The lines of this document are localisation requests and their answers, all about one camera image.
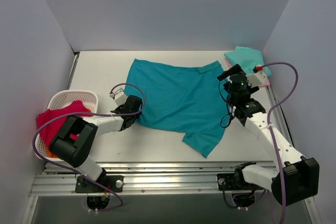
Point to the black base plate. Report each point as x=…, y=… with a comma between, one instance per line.
x=227, y=181
x=113, y=182

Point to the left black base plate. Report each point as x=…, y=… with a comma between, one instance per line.
x=113, y=182

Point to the folded pink t shirt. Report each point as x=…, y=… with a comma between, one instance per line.
x=259, y=78

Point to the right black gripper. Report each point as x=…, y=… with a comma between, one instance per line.
x=229, y=72

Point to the crimson red t shirt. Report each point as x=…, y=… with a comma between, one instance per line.
x=48, y=132

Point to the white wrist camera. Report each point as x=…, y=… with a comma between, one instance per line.
x=256, y=69
x=118, y=96

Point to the folded mint green t shirt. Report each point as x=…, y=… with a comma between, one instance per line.
x=246, y=57

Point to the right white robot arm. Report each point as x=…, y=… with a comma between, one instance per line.
x=295, y=177

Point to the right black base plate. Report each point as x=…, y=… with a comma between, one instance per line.
x=227, y=181

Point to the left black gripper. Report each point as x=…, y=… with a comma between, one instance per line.
x=134, y=107

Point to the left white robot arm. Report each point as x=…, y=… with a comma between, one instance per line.
x=73, y=141

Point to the orange t shirt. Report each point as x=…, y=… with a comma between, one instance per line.
x=50, y=154

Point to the teal t shirt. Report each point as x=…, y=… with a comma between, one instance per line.
x=181, y=99

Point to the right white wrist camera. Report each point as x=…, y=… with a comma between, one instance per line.
x=256, y=69

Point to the white plastic laundry basket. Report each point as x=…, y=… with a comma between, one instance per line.
x=61, y=100

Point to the aluminium rail frame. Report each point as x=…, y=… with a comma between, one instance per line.
x=155, y=161

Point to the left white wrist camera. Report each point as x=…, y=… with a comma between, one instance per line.
x=118, y=96

